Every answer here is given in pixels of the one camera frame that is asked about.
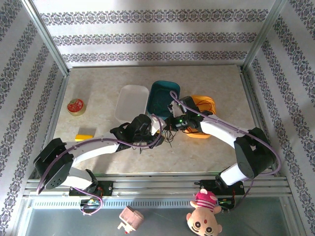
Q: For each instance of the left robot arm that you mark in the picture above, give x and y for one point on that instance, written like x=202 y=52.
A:
x=54 y=167

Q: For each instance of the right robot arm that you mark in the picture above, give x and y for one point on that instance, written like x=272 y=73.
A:
x=253 y=152

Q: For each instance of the orange plastic tray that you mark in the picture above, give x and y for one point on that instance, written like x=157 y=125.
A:
x=205 y=103

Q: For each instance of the white plastic tray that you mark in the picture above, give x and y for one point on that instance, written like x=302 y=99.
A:
x=131 y=103

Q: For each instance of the teal plastic tray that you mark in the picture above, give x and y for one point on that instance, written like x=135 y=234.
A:
x=160 y=98

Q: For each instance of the yellow block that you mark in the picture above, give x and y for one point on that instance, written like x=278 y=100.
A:
x=85 y=137

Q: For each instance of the clear tape roll red core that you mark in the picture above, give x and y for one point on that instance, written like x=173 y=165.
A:
x=76 y=107

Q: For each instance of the pink toy block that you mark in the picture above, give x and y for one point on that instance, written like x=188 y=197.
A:
x=131 y=218

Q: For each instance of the plush doll pink hat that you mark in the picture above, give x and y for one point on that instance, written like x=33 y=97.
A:
x=203 y=218

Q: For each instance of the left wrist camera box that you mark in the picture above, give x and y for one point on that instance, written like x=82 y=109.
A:
x=156 y=125

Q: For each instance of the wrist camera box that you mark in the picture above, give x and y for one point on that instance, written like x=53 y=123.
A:
x=175 y=109
x=156 y=125

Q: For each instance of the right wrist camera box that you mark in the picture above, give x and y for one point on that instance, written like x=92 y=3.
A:
x=175 y=109

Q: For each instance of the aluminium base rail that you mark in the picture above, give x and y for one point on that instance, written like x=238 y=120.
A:
x=152 y=184

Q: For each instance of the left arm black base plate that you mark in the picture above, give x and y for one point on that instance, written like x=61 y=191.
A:
x=108 y=188

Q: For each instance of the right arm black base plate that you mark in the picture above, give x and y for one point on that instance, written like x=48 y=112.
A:
x=209 y=184

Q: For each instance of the aluminium side rail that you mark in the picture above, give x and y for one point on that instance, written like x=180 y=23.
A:
x=60 y=98
x=251 y=98

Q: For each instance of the aluminium frame post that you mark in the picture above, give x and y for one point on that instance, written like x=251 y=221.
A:
x=49 y=41
x=261 y=37

